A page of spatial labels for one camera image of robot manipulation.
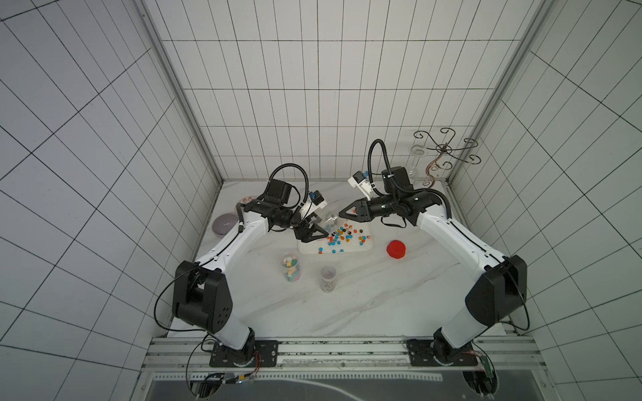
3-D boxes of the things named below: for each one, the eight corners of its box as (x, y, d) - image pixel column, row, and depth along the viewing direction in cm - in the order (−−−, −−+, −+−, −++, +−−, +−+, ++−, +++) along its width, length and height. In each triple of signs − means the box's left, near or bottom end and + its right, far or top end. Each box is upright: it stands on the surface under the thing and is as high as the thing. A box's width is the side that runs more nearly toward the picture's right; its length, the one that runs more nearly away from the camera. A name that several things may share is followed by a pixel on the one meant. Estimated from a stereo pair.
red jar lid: (388, 258, 95) (389, 255, 94) (385, 243, 100) (386, 240, 98) (406, 258, 95) (407, 255, 94) (402, 243, 100) (404, 240, 98)
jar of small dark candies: (320, 292, 87) (320, 280, 78) (320, 278, 90) (320, 265, 81) (335, 292, 87) (336, 280, 78) (334, 278, 90) (336, 265, 81)
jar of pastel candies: (283, 281, 89) (280, 270, 81) (285, 264, 93) (282, 252, 86) (300, 281, 89) (298, 270, 81) (301, 264, 93) (299, 252, 86)
